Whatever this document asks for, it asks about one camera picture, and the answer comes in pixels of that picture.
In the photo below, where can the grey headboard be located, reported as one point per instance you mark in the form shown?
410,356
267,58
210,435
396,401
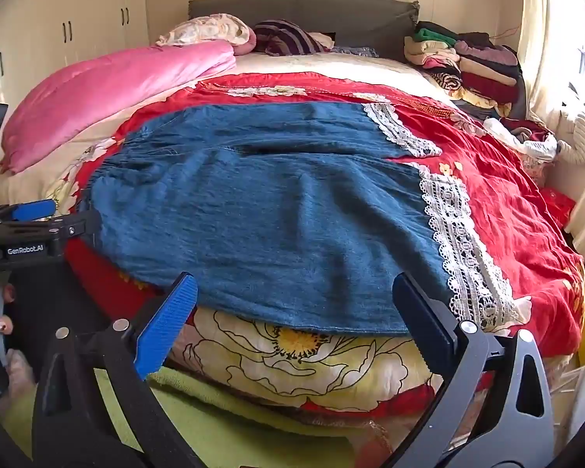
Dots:
321,9

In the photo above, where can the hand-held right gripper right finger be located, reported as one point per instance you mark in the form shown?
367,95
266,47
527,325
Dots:
421,321

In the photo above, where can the red floral blanket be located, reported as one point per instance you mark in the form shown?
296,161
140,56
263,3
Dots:
507,195

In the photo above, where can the green fleece garment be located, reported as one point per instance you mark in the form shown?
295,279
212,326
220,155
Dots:
224,429

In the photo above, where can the white grey garment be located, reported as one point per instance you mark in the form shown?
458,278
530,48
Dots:
536,148

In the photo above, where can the person's left hand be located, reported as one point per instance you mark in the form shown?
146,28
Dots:
7,295

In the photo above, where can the pink quilt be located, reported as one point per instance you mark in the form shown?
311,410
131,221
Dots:
102,92

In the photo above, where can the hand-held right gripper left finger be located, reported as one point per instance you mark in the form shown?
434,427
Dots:
168,324

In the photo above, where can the blue patterned pillow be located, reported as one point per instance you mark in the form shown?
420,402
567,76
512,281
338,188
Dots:
356,51

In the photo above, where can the white wardrobe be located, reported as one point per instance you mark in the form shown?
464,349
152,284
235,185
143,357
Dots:
78,0

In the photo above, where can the cream curtain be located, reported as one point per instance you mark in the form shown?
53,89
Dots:
548,34

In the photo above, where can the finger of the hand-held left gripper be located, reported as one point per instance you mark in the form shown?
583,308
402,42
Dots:
78,228
34,209

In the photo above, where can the pile of folded clothes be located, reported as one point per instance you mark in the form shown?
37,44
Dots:
487,73

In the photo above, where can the floral pillow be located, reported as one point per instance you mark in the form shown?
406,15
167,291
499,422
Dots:
200,29

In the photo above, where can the cream quilt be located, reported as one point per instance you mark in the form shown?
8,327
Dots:
321,64

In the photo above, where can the window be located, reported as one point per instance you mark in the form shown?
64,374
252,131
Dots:
584,44

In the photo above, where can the blue pants with lace trim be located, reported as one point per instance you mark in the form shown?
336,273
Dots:
273,204

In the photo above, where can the pink fluffy cloth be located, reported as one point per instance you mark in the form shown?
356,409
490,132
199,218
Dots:
22,370

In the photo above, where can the pink pillow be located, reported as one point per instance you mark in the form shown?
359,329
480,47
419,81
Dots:
246,46

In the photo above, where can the white knitted sweater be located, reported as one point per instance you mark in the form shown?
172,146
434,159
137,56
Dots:
582,136

